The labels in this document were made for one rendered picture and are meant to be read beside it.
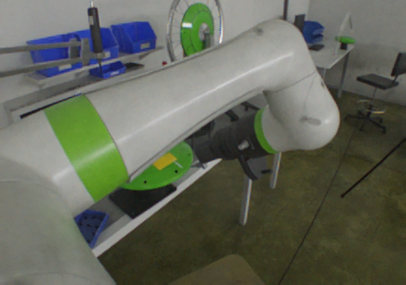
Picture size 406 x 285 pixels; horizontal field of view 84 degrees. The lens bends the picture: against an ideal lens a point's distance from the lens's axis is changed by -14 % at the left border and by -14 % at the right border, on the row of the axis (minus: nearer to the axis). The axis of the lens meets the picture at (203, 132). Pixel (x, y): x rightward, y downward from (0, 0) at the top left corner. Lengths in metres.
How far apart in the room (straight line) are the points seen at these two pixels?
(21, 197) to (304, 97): 0.38
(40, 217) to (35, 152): 0.08
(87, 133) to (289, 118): 0.30
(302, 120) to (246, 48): 0.14
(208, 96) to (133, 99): 0.09
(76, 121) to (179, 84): 0.12
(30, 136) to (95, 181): 0.07
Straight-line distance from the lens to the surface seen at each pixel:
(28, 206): 0.21
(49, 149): 0.25
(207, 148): 0.60
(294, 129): 0.43
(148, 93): 0.28
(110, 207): 0.94
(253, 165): 0.56
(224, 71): 0.33
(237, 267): 1.10
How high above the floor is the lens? 1.55
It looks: 29 degrees down
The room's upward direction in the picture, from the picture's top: straight up
